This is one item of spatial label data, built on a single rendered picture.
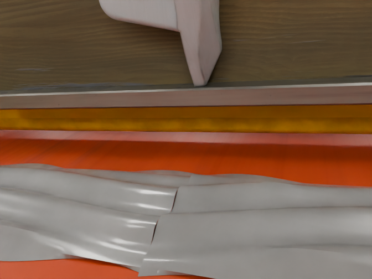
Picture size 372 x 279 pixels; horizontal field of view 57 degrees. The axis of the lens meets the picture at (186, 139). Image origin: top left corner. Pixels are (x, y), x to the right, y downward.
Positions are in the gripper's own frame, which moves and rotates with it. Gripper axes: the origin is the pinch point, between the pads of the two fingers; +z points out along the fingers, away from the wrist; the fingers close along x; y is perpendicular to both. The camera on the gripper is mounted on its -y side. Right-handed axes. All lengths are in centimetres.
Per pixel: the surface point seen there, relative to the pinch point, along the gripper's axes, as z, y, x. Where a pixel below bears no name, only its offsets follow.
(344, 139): 5.4, -6.6, -0.2
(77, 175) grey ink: 4.4, 6.3, 7.0
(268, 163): 5.3, -2.7, 3.2
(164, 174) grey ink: 5.1, 2.4, 5.2
